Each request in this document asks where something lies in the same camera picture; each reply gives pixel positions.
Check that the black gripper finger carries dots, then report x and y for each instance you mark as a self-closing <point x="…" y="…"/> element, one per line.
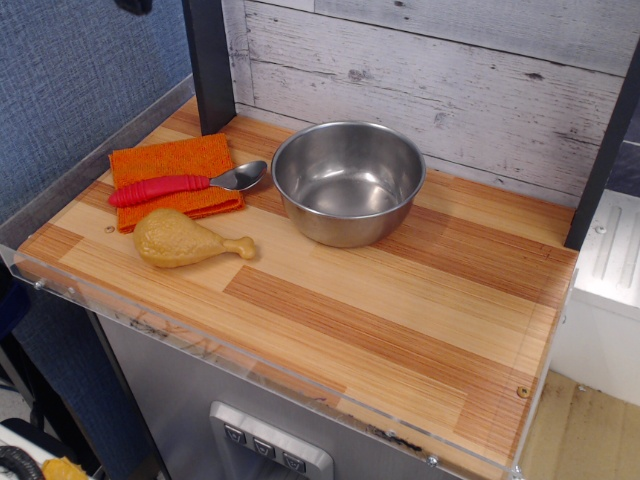
<point x="135" y="6"/>

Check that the stainless steel pot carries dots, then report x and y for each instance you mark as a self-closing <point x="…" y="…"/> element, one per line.
<point x="348" y="184"/>

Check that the orange folded cloth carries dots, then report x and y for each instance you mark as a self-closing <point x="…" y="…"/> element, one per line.
<point x="203" y="156"/>

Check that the plastic toy chicken drumstick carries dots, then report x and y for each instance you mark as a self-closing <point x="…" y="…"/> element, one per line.
<point x="167" y="238"/>

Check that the stainless steel cabinet front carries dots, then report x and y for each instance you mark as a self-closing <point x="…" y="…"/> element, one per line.
<point x="174" y="386"/>

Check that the silver button control panel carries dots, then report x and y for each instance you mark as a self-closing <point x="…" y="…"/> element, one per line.
<point x="233" y="427"/>

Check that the clear acrylic counter guard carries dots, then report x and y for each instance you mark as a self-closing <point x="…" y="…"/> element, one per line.
<point x="436" y="349"/>

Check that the yellow object bottom left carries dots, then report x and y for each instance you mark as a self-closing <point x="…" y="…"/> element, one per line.
<point x="62" y="469"/>

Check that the white ribbed appliance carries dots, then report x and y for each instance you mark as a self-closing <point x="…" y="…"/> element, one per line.
<point x="597" y="343"/>

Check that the black vertical post left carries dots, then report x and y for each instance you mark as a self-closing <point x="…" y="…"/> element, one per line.
<point x="210" y="62"/>

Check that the black vertical post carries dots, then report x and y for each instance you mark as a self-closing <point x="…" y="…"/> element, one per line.
<point x="606" y="157"/>
<point x="210" y="62"/>

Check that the red handled metal spoon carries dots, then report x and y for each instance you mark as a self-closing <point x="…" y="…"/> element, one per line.
<point x="240" y="178"/>

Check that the black vertical post right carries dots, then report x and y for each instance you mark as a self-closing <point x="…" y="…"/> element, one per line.
<point x="606" y="157"/>

